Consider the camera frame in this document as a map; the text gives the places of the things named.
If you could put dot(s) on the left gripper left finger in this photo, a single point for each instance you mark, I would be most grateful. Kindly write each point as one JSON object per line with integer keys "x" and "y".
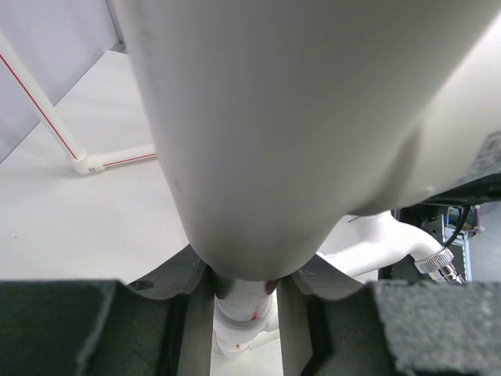
{"x": 160, "y": 324}

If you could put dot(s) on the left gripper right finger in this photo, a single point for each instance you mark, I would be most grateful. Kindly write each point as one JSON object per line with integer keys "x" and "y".
{"x": 330, "y": 324}

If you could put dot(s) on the white PVC pipe frame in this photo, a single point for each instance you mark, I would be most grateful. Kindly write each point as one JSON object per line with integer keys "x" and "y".
{"x": 274, "y": 119}

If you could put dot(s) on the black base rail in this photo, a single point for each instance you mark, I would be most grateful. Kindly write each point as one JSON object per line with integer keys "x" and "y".
{"x": 476, "y": 248}

